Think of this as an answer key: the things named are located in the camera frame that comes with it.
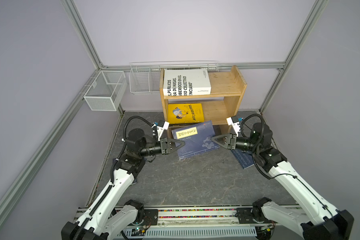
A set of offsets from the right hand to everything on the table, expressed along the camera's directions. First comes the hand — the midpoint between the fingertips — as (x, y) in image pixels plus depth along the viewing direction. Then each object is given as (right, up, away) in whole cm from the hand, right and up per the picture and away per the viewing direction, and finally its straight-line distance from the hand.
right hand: (211, 141), depth 64 cm
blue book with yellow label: (-6, +1, 0) cm, 6 cm away
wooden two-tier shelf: (+11, +19, +32) cm, 39 cm away
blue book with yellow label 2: (-41, -25, +20) cm, 52 cm away
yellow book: (-12, +14, +23) cm, 29 cm away
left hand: (-12, -2, -3) cm, 13 cm away
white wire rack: (-39, +40, +34) cm, 65 cm away
